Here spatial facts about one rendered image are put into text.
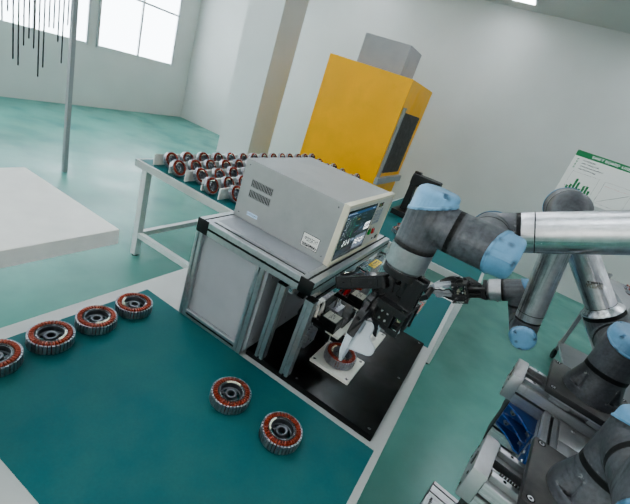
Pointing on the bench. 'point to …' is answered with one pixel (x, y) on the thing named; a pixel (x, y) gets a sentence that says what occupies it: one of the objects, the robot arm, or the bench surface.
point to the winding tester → (308, 203)
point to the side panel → (221, 291)
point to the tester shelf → (281, 252)
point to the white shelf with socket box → (32, 220)
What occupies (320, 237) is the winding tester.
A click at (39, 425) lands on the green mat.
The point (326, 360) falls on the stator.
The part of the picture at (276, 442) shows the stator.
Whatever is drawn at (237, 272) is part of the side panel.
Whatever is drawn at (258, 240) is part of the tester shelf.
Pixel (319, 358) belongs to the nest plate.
